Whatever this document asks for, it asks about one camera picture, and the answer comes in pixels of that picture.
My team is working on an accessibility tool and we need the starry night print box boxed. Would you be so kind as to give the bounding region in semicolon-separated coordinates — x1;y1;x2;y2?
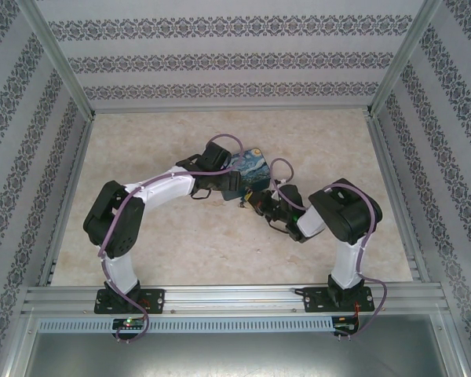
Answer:
219;147;272;202

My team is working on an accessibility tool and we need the right controller board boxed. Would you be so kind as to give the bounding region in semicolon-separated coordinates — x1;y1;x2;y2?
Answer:
334;315;359;334

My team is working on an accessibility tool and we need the controller board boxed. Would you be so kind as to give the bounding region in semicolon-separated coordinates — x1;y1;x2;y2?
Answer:
112;317;147;331
334;315;359;334

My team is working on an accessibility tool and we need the grey metal sheet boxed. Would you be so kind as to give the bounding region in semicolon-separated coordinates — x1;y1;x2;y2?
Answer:
7;329;466;377

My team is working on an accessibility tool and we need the left controller board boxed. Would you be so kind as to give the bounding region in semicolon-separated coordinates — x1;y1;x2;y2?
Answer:
112;317;147;331

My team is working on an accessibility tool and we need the aluminium mounting rail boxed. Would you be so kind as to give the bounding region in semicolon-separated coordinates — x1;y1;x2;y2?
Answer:
20;283;445;316

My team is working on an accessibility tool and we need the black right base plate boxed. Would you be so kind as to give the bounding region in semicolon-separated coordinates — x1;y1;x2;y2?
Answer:
303;285;374;314

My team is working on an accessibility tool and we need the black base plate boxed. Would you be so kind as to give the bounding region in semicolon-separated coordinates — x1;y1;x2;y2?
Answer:
94;287;167;316
303;285;374;314

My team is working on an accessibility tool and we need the aluminium side rail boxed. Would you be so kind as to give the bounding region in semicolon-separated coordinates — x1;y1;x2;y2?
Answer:
38;115;97;287
366;114;432;283

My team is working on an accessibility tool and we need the slotted grey cable duct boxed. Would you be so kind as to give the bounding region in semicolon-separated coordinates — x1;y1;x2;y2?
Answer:
36;316;335;334

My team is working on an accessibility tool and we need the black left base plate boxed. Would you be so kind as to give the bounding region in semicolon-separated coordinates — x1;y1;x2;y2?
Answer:
94;287;167;316

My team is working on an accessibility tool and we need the aluminium frame post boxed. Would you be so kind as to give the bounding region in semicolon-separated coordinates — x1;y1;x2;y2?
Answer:
365;0;444;117
20;0;98;119

